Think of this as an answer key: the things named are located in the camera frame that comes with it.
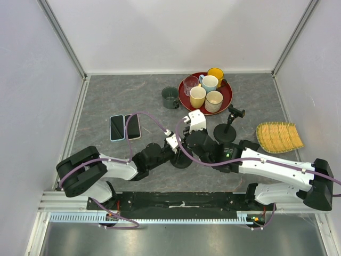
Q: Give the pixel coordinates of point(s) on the slotted cable duct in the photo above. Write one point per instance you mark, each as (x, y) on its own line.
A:
(104, 218)

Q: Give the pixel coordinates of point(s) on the cream case phone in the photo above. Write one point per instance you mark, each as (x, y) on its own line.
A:
(133, 128)

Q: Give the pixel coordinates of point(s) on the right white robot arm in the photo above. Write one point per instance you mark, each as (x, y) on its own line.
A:
(309, 183)

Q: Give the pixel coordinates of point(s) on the clear glass cup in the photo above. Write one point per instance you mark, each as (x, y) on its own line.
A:
(190, 82)

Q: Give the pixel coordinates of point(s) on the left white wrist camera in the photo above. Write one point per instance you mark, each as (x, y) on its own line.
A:
(171, 140)

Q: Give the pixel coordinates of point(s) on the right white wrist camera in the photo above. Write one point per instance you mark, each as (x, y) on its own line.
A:
(196, 120)

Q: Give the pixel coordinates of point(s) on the dark green mug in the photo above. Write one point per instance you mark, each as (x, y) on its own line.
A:
(170, 96)

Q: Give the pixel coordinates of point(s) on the light blue mug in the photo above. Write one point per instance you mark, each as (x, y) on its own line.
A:
(208, 82)

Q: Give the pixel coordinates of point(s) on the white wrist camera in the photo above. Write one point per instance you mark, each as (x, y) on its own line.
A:
(196, 120)
(171, 140)

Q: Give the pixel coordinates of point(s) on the beige ceramic cup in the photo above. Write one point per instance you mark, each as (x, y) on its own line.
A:
(213, 101)

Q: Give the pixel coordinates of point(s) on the orange yellow mug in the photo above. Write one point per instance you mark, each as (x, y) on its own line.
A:
(218, 73)

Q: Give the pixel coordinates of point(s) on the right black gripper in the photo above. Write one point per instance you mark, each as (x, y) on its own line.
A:
(187, 129)

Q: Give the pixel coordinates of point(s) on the black phone stand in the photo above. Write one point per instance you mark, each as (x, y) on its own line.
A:
(225, 133)
(185, 165)

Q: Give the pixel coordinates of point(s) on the pale yellow cup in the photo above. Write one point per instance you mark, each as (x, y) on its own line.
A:
(197, 96)

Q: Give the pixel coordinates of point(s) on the red round tray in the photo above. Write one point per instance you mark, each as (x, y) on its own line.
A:
(225, 90)

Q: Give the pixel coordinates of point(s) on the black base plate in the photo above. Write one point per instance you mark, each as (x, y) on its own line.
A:
(183, 205)

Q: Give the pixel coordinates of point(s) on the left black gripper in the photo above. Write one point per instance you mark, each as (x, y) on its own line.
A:
(176, 157)

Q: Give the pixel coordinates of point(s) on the blue case phone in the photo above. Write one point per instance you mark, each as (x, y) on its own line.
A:
(117, 128)

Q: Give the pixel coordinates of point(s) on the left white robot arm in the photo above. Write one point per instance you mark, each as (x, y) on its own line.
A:
(85, 172)

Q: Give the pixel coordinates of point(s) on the woven bamboo mat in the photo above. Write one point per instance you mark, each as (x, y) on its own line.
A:
(278, 137)

